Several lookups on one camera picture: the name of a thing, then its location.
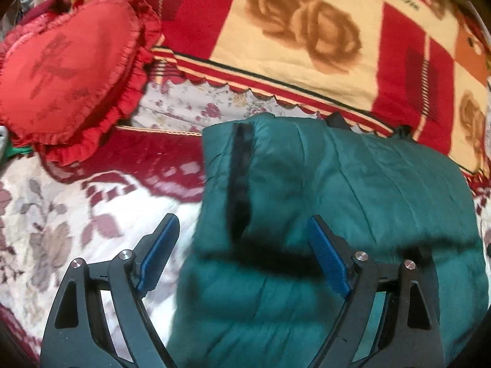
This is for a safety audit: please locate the green quilted puffer jacket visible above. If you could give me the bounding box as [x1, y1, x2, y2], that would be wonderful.
[167, 114, 489, 367]

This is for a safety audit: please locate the floral white red bedspread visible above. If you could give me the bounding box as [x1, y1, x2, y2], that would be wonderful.
[0, 80, 491, 365]

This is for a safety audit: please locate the red heart-shaped ruffled pillow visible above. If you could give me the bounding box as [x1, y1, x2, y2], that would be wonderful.
[1, 0, 160, 165]

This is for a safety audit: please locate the red checkered rose blanket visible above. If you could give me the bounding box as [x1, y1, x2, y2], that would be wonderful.
[145, 0, 490, 178]

